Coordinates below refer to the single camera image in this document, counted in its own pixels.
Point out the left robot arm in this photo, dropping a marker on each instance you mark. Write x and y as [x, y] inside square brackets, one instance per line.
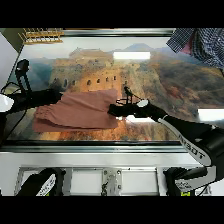
[23, 100]

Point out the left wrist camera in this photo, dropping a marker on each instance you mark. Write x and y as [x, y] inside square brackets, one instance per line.
[22, 66]

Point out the red-brown printed pants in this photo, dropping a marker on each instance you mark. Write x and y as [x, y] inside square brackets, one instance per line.
[83, 110]

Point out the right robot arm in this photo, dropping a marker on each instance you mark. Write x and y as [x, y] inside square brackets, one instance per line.
[196, 140]

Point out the silver frame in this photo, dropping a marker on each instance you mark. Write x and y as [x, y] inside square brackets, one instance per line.
[111, 181]

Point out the checked shirt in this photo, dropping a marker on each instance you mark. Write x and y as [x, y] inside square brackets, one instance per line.
[206, 43]

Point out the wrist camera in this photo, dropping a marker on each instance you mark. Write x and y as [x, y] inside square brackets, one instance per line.
[22, 66]
[128, 95]

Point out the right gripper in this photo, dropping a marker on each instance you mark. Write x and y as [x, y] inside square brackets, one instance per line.
[121, 110]

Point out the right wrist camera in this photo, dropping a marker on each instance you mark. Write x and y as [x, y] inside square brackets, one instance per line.
[128, 95]

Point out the brown clothes hanger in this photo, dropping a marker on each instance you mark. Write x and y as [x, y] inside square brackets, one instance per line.
[43, 36]

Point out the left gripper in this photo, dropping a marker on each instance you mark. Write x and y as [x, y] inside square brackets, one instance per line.
[48, 97]

